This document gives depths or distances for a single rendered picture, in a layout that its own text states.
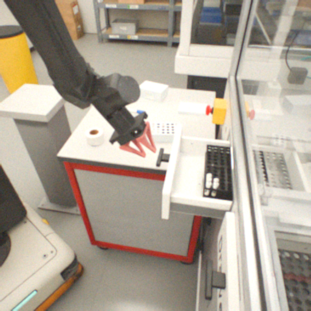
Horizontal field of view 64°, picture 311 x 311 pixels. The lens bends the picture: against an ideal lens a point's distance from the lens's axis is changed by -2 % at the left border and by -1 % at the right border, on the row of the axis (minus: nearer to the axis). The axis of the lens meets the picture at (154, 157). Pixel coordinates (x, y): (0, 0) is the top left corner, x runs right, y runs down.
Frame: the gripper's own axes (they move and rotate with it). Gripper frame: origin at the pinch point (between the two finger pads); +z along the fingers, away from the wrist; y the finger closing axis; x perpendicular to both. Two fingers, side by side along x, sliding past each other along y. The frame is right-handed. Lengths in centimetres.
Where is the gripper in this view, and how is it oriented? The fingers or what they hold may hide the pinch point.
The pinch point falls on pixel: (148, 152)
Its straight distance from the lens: 66.1
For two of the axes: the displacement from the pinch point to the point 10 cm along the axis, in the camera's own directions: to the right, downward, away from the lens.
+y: 7.9, -3.4, -5.1
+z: 5.8, 6.8, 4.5
